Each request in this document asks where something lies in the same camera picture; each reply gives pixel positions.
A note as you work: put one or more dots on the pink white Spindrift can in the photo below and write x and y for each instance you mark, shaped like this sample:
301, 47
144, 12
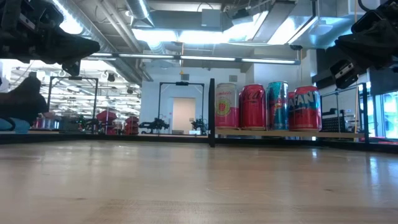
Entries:
227, 118

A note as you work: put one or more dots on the silver round air duct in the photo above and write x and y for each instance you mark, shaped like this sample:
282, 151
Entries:
93, 31

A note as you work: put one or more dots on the red machine cover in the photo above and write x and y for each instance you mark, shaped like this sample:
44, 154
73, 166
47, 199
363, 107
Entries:
106, 118
132, 126

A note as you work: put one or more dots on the silver rectangular ceiling duct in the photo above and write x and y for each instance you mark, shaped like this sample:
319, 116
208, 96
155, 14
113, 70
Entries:
280, 25

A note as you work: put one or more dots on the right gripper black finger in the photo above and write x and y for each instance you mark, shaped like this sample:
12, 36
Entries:
356, 42
357, 56

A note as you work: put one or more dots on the red Coca-Cola can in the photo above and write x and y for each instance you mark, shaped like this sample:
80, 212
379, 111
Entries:
252, 112

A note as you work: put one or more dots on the pale door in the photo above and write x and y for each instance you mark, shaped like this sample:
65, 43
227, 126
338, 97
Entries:
183, 118

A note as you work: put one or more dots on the white ceiling box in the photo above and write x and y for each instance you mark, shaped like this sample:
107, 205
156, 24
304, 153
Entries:
348, 7

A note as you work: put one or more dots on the black background robot arm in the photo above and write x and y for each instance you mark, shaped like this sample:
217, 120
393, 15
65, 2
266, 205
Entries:
199, 124
155, 124

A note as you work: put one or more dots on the grey ceiling box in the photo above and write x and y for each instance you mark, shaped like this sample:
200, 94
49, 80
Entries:
211, 18

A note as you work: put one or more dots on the blue chair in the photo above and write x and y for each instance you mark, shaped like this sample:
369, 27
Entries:
21, 126

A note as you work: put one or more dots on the black gantry frame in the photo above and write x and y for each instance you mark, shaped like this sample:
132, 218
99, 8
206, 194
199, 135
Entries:
182, 83
50, 90

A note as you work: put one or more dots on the blue silver slim energy can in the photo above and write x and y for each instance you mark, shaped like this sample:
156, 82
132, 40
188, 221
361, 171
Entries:
277, 109

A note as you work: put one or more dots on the person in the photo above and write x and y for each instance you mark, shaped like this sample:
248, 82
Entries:
25, 102

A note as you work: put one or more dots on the grey wall vent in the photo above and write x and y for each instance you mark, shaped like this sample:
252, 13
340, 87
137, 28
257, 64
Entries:
185, 77
233, 78

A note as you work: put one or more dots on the wooden shelf with black frame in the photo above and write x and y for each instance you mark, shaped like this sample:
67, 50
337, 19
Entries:
335, 134

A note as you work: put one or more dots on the long ceiling light strip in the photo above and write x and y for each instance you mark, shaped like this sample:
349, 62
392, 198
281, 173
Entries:
205, 58

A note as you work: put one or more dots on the black perforated crate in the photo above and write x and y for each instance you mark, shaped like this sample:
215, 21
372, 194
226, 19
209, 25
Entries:
332, 124

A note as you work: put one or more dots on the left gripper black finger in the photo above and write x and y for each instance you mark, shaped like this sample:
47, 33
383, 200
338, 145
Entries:
70, 55
73, 42

